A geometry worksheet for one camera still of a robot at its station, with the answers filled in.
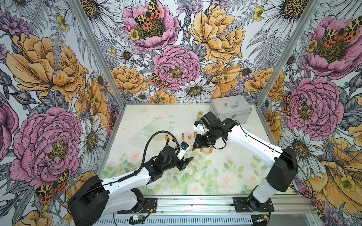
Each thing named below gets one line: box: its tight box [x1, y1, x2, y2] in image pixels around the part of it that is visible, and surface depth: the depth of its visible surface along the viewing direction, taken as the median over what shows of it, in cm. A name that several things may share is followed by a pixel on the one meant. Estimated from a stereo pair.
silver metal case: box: [208, 95, 253, 124], surface depth 102 cm
